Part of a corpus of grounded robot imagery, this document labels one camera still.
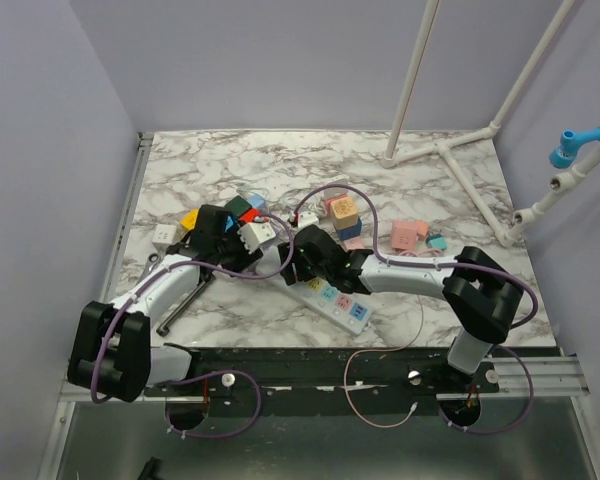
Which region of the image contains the thin pink power cord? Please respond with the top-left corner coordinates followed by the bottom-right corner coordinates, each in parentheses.
top-left (342, 249), bottom-right (444, 431)

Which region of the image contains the white power strip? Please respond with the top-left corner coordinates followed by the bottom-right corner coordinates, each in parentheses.
top-left (257, 249), bottom-right (374, 337)

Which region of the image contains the blue pipe fitting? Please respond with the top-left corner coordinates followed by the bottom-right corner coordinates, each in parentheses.
top-left (549, 126), bottom-right (600, 169)

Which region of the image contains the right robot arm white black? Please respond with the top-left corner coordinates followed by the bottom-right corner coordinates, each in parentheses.
top-left (277, 225), bottom-right (524, 392)

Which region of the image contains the pink flat adapter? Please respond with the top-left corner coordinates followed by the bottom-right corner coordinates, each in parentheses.
top-left (415, 220), bottom-right (429, 241)

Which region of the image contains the dark metal t-handle key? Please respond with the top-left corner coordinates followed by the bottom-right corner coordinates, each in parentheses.
top-left (156, 274), bottom-right (216, 337)

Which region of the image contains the white pvc pipe frame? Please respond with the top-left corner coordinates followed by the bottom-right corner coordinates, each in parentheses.
top-left (383, 0), bottom-right (600, 249)

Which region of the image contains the teal plug adapter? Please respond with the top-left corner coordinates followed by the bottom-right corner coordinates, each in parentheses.
top-left (425, 234), bottom-right (447, 252)

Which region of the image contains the dark blue cube socket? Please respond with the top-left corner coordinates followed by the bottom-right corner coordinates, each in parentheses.
top-left (336, 218), bottom-right (362, 242)

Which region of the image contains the red cube socket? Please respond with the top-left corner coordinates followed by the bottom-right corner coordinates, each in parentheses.
top-left (239, 208), bottom-right (260, 224)

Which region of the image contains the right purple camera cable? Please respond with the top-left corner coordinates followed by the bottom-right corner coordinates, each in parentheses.
top-left (292, 182), bottom-right (540, 436)

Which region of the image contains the purple camera cable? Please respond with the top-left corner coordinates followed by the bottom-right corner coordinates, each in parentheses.
top-left (292, 182), bottom-right (540, 436)
top-left (89, 214), bottom-right (296, 441)

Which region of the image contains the dark green cube socket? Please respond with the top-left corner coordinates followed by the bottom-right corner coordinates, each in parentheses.
top-left (225, 195), bottom-right (252, 218)

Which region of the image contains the light blue usb charger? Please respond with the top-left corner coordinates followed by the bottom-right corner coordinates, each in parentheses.
top-left (247, 193), bottom-right (268, 212)

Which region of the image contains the pink cube socket adapter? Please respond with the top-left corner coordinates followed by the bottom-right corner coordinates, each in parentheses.
top-left (390, 220), bottom-right (420, 251)

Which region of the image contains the pink round plug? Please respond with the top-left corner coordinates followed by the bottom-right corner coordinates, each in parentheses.
top-left (343, 237), bottom-right (366, 251)

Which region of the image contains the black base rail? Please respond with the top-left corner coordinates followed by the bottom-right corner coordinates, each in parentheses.
top-left (134, 347), bottom-right (488, 416)

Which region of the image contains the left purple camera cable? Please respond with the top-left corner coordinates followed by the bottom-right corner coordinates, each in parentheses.
top-left (89, 214), bottom-right (296, 441)

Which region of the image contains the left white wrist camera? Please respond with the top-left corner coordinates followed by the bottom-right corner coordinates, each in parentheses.
top-left (238, 221), bottom-right (276, 254)

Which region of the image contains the beige cube adapter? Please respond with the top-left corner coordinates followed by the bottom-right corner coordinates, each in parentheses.
top-left (329, 195), bottom-right (359, 230)

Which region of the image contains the ratchet wrench green handle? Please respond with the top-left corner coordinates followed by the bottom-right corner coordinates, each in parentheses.
top-left (145, 252), bottom-right (162, 272)

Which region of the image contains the white tiger cube adapter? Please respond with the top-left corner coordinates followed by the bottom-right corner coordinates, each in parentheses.
top-left (151, 224), bottom-right (179, 249)

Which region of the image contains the yellow cube socket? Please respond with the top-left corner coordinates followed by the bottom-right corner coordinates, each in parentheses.
top-left (180, 208), bottom-right (199, 232)

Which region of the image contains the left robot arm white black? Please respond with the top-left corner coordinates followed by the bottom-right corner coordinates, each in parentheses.
top-left (67, 205), bottom-right (262, 403)

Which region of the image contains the aluminium extrusion rail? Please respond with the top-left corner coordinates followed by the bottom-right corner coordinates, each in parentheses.
top-left (434, 355), bottom-right (591, 401)

